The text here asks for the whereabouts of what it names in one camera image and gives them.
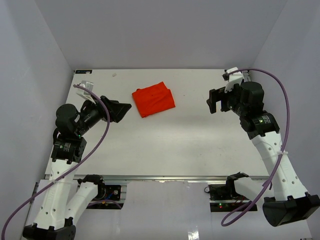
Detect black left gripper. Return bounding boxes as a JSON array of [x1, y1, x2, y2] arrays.
[[75, 93, 131, 136]]

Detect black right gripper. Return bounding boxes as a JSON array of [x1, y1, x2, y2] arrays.
[[206, 82, 247, 117]]

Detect orange t shirt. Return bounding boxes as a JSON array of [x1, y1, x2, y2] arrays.
[[132, 81, 176, 118]]

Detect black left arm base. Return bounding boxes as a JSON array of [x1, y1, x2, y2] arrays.
[[89, 183, 122, 205]]

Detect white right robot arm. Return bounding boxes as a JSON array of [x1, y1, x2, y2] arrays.
[[206, 82, 320, 227]]

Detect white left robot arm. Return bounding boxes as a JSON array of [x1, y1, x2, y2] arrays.
[[22, 95, 132, 240]]

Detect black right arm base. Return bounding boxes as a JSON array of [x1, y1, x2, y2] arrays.
[[204, 184, 248, 203]]

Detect left dark table label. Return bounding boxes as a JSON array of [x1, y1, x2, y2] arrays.
[[75, 69, 93, 75]]

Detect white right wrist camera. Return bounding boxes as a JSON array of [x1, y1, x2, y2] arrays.
[[222, 67, 244, 93]]

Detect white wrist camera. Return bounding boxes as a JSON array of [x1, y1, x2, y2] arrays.
[[73, 80, 96, 104], [222, 67, 244, 93]]

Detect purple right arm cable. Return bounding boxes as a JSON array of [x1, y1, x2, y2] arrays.
[[221, 67, 291, 227]]

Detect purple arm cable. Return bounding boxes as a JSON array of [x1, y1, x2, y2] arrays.
[[221, 67, 291, 227], [0, 83, 124, 240]]

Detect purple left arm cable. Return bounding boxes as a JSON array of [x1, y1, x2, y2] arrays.
[[0, 83, 124, 240]]

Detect aluminium table edge rail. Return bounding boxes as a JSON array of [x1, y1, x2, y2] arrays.
[[242, 70, 252, 82]]

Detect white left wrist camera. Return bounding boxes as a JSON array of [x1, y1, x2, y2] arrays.
[[73, 80, 96, 104]]

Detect aluminium front table rail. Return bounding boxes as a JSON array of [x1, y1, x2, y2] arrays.
[[44, 174, 271, 183]]

